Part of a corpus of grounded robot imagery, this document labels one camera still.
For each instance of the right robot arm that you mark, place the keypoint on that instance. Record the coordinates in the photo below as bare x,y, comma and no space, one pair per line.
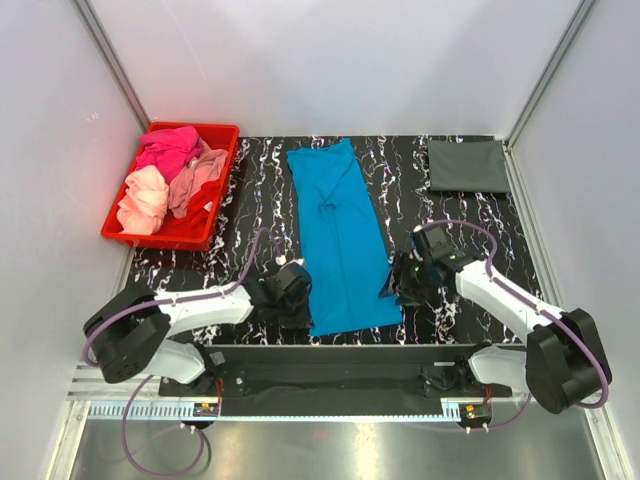
563,362

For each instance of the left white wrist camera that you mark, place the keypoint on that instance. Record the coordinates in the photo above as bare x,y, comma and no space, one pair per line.
282,261

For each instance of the folded dark grey t shirt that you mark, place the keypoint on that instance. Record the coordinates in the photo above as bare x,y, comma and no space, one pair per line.
468,167

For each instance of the hot pink t shirt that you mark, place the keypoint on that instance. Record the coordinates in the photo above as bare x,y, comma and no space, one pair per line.
169,150

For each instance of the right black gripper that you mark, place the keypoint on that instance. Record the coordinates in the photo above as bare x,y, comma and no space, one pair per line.
409,296

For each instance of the dusty pink t shirt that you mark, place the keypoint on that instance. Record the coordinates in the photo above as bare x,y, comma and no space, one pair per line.
205,168

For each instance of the peach t shirt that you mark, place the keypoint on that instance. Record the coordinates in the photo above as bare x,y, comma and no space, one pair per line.
144,206

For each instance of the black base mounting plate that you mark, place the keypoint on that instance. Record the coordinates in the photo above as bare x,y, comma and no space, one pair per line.
338,381

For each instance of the red t shirt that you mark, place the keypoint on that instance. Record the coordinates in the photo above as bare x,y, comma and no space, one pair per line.
187,217

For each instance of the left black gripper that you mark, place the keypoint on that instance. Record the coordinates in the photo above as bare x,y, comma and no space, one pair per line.
303,320

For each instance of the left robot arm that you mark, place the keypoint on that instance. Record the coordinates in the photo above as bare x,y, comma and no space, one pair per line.
132,334

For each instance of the blue t shirt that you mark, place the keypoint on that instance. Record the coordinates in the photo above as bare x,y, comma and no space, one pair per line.
341,242

